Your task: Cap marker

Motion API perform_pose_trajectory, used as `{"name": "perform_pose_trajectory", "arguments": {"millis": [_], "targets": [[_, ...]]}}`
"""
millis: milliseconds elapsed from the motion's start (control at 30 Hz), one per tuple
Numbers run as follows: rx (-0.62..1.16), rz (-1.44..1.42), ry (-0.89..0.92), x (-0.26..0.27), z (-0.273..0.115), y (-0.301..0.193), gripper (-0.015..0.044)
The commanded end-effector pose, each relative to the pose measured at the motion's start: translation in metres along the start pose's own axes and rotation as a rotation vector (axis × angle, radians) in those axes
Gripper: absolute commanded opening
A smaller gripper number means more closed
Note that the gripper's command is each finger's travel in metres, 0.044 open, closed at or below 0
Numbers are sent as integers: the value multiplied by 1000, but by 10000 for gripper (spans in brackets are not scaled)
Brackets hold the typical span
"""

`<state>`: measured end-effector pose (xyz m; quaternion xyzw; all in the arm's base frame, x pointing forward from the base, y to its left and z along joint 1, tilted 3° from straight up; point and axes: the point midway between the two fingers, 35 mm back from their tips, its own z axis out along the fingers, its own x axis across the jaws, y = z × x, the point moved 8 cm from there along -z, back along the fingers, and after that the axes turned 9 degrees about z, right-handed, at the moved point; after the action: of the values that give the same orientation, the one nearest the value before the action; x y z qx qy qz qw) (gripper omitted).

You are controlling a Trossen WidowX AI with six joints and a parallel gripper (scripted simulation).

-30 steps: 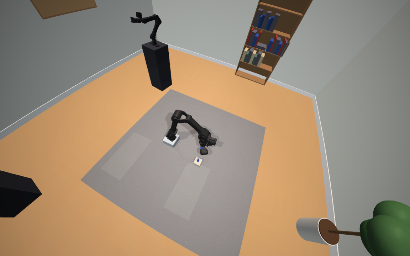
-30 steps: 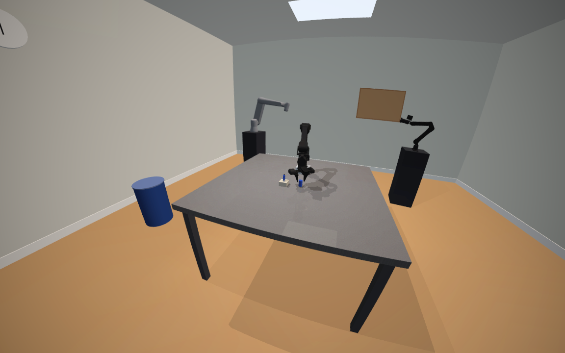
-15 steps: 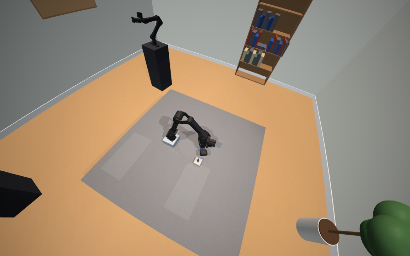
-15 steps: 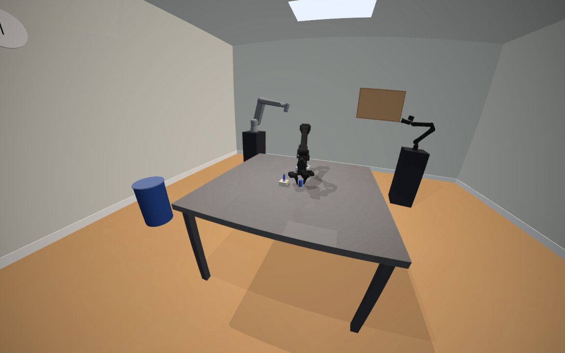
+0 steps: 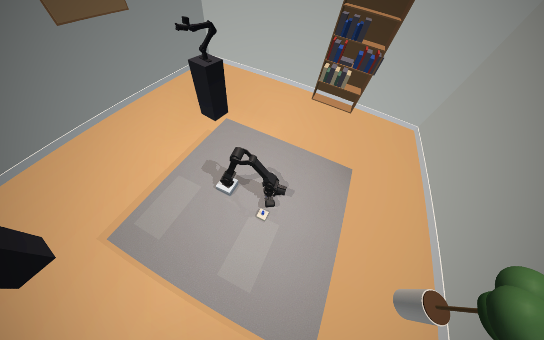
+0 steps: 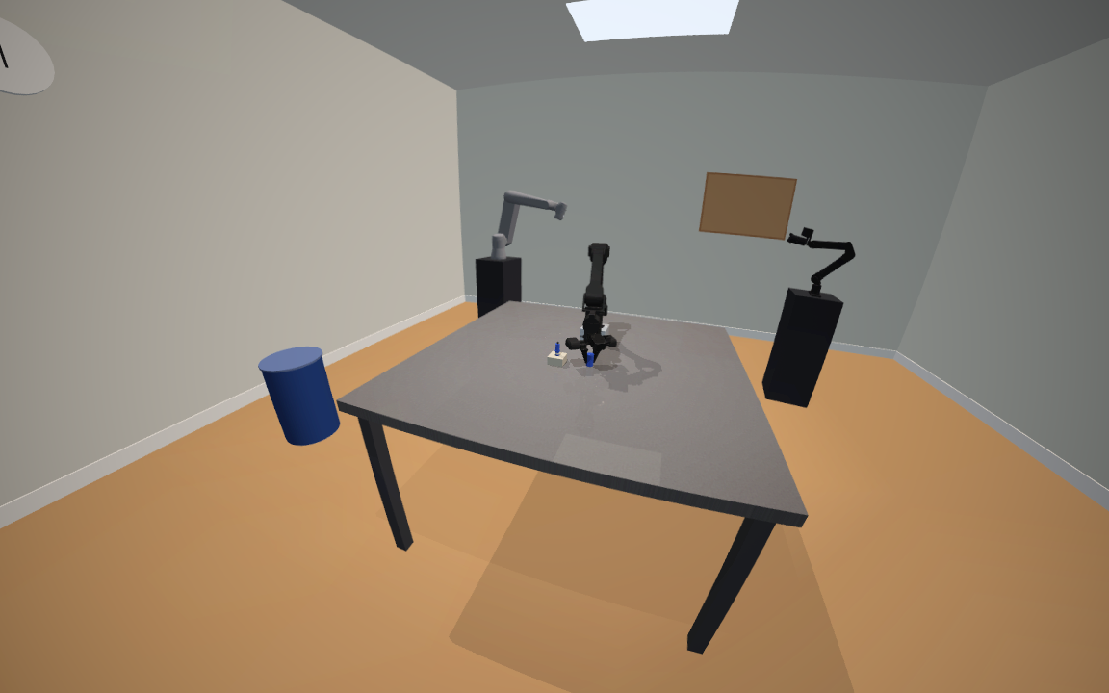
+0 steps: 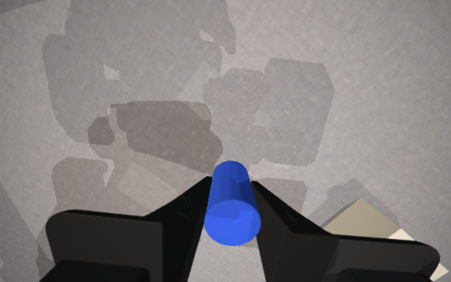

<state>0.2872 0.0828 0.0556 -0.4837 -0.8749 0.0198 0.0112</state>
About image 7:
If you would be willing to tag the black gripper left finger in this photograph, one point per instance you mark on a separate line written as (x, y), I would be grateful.
(164, 242)

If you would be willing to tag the cream square block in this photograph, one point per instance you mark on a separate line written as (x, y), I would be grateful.
(363, 220)

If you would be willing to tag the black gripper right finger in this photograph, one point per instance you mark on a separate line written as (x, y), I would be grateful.
(295, 249)

